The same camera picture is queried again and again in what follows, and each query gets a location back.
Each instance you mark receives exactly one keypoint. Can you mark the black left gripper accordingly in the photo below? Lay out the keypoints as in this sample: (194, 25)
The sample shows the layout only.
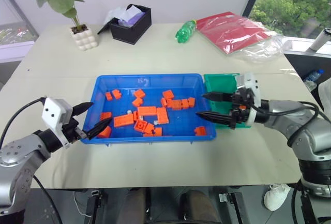
(70, 128)

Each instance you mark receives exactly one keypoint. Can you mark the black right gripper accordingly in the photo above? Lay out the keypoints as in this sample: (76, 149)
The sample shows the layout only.
(240, 99)

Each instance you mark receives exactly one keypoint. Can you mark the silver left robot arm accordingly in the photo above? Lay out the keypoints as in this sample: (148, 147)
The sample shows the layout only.
(15, 154)

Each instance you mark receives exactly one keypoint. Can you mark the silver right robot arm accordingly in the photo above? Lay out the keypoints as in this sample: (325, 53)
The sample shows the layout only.
(319, 141)

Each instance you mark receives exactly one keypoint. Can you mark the green plastic tray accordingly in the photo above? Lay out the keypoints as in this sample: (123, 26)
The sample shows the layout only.
(219, 84)

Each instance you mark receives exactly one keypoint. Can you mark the black square box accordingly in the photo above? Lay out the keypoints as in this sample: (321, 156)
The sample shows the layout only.
(129, 31)

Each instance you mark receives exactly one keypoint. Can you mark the blue plastic bin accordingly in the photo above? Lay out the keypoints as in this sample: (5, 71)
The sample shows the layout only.
(181, 125)

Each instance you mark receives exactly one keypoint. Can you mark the clear plastic bag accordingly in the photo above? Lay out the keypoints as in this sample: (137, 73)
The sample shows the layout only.
(263, 48)

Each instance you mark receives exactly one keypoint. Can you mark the red folder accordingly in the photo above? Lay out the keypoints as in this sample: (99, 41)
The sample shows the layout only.
(227, 32)

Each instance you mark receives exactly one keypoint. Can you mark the white bubble plant pot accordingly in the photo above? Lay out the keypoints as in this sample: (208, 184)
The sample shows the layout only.
(84, 39)

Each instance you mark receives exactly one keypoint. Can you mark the green plastic bottle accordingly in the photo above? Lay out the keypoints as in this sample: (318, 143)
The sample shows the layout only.
(184, 32)

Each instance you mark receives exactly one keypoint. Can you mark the black side counter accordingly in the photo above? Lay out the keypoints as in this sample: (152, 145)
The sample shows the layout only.
(297, 61)

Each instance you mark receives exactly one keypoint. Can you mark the dark rounded shape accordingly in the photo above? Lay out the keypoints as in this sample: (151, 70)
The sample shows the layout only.
(197, 208)
(137, 206)

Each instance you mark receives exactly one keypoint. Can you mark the clear water bottle blue cap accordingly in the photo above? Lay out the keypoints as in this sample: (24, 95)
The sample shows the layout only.
(313, 79)

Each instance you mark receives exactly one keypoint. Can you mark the white sneaker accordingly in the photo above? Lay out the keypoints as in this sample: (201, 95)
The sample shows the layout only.
(275, 198)

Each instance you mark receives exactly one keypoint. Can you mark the person white clothing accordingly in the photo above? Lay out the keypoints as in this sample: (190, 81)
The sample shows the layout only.
(325, 94)

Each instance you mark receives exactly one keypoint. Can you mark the white and purple plastic bags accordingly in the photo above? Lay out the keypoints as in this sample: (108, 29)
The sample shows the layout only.
(126, 15)

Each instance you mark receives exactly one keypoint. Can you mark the white cylinder with black cap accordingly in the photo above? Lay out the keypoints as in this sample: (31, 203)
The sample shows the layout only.
(320, 39)

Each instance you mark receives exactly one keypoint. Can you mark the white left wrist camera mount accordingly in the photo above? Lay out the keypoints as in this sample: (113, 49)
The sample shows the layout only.
(53, 110)

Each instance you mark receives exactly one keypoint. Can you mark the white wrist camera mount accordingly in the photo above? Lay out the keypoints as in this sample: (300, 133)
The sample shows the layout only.
(53, 110)
(252, 83)

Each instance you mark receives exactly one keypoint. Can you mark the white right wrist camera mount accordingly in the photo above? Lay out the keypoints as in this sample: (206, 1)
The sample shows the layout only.
(252, 83)

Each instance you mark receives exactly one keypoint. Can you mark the black table leg bracket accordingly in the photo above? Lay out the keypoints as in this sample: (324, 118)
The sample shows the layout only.
(232, 208)
(93, 206)

